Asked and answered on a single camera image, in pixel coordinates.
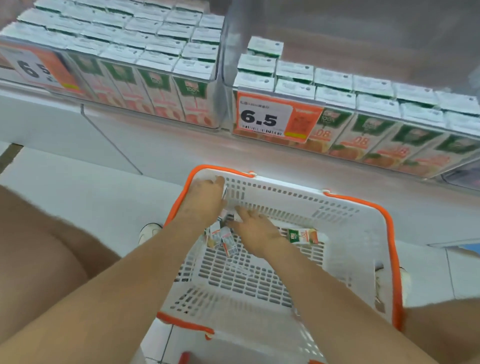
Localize person's left hand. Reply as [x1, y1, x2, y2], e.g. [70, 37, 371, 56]
[176, 175, 229, 230]

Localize person's right hand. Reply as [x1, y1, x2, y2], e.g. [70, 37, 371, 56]
[226, 205, 289, 260]

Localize white shopping basket orange handles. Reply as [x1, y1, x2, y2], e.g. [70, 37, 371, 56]
[155, 164, 406, 364]

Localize bin of juice cartons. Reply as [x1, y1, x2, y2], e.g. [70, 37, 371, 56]
[0, 0, 226, 129]
[232, 35, 480, 180]

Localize person's right forearm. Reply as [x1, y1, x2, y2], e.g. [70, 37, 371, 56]
[264, 241, 439, 364]

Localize person's left forearm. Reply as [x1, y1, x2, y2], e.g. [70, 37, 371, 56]
[0, 219, 211, 364]

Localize person's left white shoe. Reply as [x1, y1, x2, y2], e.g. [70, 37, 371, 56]
[137, 222, 163, 246]

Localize person's white shoe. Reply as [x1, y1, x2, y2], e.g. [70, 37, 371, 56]
[374, 263, 412, 313]
[137, 222, 163, 246]

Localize clear plastic shelf bin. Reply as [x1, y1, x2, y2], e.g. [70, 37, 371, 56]
[221, 0, 480, 182]
[0, 0, 227, 131]
[441, 159, 480, 193]

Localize person's right white shoe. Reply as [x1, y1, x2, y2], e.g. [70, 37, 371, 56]
[374, 263, 412, 313]

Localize person's left leg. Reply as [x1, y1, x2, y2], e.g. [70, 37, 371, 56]
[0, 184, 122, 345]

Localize person's leg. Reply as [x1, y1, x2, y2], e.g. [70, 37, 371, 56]
[402, 299, 480, 364]
[0, 184, 122, 345]

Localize person's right leg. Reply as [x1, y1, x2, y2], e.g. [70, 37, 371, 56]
[402, 299, 480, 364]

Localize orange white price tag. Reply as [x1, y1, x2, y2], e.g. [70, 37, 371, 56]
[0, 40, 86, 95]
[232, 90, 326, 145]

